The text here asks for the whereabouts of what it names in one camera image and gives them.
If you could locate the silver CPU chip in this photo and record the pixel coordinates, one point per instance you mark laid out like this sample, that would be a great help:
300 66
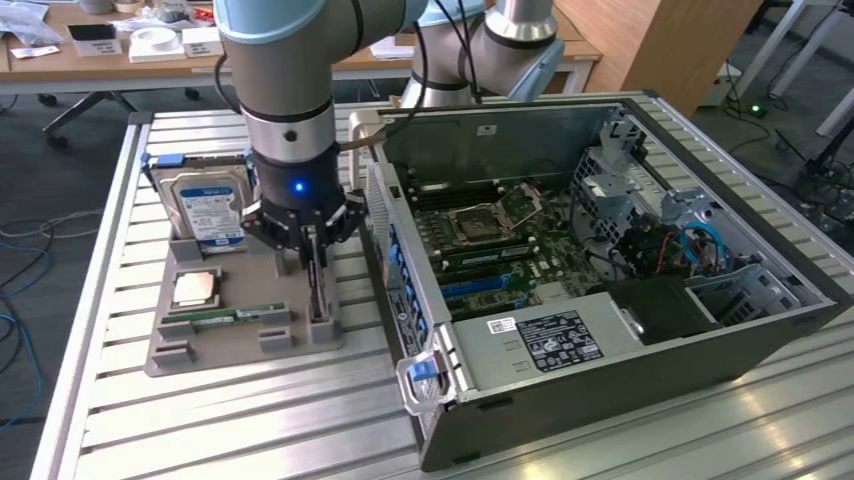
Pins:
196 289

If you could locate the white card with red print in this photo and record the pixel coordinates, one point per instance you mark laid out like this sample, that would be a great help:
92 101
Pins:
34 51

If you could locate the tall metal disk bay cage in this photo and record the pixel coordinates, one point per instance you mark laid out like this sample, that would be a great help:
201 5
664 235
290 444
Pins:
615 200

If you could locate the clear bag with dark parts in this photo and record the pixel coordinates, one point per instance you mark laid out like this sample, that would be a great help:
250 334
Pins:
170 12

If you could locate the blue case release latch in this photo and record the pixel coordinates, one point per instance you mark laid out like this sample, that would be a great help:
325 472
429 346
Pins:
421 372

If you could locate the stack of white papers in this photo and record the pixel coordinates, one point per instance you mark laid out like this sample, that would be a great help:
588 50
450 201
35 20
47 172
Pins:
394 50

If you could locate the green graphics card black cooler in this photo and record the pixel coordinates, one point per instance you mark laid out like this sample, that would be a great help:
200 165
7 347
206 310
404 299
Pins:
320 295

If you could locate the red packet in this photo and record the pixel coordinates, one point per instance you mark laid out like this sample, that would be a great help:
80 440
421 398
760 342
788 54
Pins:
206 16

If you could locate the white box with black top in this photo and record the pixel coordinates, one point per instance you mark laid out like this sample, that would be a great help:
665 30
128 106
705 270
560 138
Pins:
97 47

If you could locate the open black PC case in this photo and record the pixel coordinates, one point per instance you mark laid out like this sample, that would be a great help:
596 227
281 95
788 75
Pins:
601 400

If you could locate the metal socket cover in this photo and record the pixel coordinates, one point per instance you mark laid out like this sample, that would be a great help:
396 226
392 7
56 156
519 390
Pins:
523 205

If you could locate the grey power supply unit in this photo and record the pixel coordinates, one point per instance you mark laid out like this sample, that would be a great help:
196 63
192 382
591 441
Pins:
601 320

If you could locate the green motherboard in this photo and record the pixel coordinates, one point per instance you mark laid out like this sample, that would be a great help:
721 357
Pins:
557 247

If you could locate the flat white box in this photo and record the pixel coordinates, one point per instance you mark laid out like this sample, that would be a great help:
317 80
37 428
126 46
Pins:
157 57

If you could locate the wooden cabinet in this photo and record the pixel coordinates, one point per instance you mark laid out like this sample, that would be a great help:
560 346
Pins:
668 50

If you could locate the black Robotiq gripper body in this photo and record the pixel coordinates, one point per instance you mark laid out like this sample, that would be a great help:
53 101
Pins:
301 185

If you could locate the clear plastic bag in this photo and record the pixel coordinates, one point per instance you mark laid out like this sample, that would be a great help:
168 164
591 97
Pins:
30 25

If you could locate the black RAM stick with labels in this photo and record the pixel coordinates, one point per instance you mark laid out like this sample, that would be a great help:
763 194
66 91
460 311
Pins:
488 256

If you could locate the white tape roll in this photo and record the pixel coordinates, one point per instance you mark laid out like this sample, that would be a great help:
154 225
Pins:
156 36

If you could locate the black device with green light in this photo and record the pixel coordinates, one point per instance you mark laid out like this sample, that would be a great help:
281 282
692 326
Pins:
757 109

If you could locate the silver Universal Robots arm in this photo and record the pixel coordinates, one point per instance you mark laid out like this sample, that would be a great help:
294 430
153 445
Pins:
281 75

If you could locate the small white labelled box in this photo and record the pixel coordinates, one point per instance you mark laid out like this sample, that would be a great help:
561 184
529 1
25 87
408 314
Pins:
201 42

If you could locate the CPU socket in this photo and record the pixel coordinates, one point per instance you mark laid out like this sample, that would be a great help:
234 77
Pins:
477 225

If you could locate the white desk frame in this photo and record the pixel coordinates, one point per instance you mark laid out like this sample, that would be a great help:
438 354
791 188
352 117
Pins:
809 47

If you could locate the low metal disk bay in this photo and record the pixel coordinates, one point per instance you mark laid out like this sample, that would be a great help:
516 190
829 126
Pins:
741 295

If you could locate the hard disk in blue caddy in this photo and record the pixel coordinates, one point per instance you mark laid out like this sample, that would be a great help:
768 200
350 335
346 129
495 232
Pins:
201 210

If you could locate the green RAM stick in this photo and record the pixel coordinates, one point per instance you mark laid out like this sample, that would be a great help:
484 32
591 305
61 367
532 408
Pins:
221 315

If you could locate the white box with red button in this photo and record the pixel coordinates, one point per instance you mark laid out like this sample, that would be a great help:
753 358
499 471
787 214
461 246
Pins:
728 87

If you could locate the beige tape roll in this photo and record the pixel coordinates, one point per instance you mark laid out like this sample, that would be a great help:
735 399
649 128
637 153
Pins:
128 6

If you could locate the grey chair base with castors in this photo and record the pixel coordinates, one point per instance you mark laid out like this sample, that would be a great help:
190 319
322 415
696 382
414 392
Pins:
81 107

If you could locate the wooden office desk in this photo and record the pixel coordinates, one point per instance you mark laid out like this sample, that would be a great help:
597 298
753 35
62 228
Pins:
101 70
374 66

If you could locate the grey cup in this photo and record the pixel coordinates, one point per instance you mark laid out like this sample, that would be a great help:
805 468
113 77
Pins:
97 6

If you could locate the grey plastic parts rack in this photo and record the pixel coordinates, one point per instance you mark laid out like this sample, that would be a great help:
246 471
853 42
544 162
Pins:
234 352

